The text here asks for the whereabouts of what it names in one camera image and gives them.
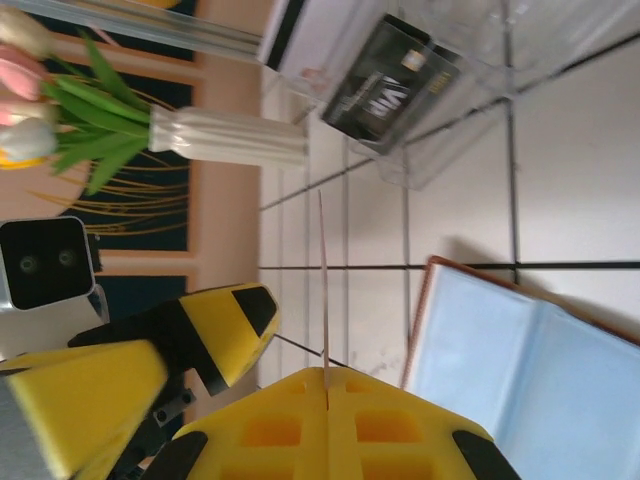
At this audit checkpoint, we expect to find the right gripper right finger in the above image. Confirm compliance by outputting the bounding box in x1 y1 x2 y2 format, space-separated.
328 368 522 480

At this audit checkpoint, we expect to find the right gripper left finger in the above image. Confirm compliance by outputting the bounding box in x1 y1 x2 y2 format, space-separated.
149 367 330 480

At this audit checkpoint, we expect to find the brown leather card holder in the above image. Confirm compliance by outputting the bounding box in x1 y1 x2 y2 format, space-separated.
399 254 640 480

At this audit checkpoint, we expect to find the clear acrylic card organizer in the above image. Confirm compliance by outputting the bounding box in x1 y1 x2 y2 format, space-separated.
257 0 640 192

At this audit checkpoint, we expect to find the white ribbed vase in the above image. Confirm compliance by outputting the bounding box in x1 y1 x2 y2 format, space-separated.
148 105 309 169

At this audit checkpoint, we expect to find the artificial tulip bouquet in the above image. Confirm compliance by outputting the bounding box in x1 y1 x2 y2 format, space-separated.
0 7 152 197

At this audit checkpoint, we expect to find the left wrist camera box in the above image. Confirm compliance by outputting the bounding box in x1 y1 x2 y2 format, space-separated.
0 216 100 314

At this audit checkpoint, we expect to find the aluminium frame post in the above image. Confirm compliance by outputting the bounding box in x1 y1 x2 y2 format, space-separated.
29 0 265 57

